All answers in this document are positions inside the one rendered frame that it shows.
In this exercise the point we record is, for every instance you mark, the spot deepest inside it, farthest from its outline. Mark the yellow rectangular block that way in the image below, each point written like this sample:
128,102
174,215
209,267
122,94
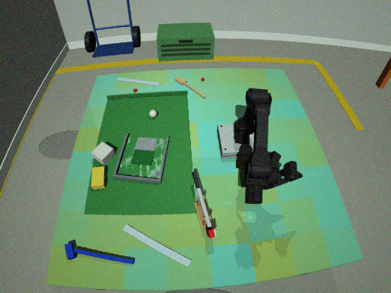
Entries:
98,179

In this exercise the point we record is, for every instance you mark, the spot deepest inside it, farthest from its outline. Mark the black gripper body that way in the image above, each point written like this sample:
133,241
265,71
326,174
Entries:
289,172

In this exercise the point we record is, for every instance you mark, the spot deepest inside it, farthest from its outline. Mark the green putting mat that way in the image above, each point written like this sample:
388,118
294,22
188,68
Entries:
175,194

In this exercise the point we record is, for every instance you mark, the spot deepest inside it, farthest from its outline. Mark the white ball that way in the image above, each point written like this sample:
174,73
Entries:
153,113

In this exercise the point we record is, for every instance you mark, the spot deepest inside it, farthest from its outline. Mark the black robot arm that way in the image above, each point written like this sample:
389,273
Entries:
259,166

